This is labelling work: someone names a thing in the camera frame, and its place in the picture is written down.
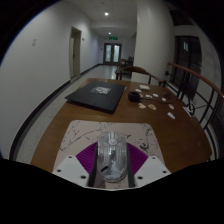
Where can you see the pale side door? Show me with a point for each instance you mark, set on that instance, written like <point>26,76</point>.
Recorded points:
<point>75,53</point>

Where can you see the small white sticker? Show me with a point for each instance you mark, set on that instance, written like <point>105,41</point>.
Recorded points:
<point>164,99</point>
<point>148,96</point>
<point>138,90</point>
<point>155,95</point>

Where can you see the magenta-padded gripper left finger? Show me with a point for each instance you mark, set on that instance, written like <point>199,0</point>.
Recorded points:
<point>71,168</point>

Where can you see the small black charger block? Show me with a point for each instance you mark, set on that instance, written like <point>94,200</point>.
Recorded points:
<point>134,96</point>

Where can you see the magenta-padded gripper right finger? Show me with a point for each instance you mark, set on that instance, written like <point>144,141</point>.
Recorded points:
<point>151,170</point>

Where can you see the orange sticker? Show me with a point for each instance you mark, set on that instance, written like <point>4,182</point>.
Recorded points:
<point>152,106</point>

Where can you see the black closed laptop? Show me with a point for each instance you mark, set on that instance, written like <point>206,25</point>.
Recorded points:
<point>96,98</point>

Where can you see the green exit sign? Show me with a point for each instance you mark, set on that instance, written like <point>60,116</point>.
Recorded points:
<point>113,37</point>

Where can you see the black railing with wooden handrail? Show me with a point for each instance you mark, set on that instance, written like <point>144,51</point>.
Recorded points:
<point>196,77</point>

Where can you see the red and white round sticker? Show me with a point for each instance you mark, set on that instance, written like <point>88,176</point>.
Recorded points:
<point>171,106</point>

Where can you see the dark framed window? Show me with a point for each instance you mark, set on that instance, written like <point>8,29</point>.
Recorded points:
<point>186,66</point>

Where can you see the white paper sheet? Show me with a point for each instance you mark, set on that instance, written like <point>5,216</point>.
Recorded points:
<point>187,111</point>

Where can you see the distant wooden chair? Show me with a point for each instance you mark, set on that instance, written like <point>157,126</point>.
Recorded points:
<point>126,61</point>

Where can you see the glazed double door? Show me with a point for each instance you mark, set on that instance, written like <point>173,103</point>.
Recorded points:
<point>112,53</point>

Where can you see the wooden armchair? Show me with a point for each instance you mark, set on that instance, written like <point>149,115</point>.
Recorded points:
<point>136,69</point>

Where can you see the flat white box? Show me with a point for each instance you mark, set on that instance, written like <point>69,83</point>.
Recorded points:
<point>144,87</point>

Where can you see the white marble-print mouse pad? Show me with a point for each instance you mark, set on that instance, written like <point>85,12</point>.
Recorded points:
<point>83,136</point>

